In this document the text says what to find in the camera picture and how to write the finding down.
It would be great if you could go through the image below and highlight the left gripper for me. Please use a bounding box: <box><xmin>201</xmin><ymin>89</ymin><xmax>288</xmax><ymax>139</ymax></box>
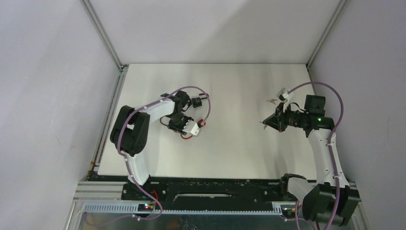
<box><xmin>168</xmin><ymin>112</ymin><xmax>194</xmax><ymax>136</ymax></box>

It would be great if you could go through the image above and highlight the red cable lock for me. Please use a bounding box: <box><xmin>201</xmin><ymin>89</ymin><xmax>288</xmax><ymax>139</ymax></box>
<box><xmin>181</xmin><ymin>119</ymin><xmax>206</xmax><ymax>140</ymax></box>

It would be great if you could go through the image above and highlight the black padlock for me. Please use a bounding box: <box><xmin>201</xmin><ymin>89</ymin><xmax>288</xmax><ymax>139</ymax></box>
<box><xmin>191</xmin><ymin>97</ymin><xmax>203</xmax><ymax>108</ymax></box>

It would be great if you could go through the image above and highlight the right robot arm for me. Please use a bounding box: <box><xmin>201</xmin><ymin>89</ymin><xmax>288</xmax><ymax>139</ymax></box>
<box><xmin>262</xmin><ymin>93</ymin><xmax>361</xmax><ymax>226</ymax></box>

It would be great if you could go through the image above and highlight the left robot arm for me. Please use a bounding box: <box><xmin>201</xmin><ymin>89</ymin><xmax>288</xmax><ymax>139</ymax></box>
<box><xmin>110</xmin><ymin>91</ymin><xmax>201</xmax><ymax>200</ymax></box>

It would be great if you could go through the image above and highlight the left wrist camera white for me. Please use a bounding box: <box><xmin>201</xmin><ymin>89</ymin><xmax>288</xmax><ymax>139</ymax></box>
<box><xmin>184</xmin><ymin>121</ymin><xmax>201</xmax><ymax>137</ymax></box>

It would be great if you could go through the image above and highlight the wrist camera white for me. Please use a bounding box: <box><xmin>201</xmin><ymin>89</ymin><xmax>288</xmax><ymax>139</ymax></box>
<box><xmin>184</xmin><ymin>121</ymin><xmax>201</xmax><ymax>137</ymax></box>
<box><xmin>277</xmin><ymin>88</ymin><xmax>294</xmax><ymax>112</ymax></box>

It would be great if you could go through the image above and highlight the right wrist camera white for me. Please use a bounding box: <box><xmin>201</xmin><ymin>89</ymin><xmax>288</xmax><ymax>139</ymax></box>
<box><xmin>277</xmin><ymin>88</ymin><xmax>294</xmax><ymax>112</ymax></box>

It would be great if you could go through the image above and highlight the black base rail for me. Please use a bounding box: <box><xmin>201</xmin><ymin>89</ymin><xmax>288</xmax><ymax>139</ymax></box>
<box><xmin>121</xmin><ymin>177</ymin><xmax>297</xmax><ymax>212</ymax></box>

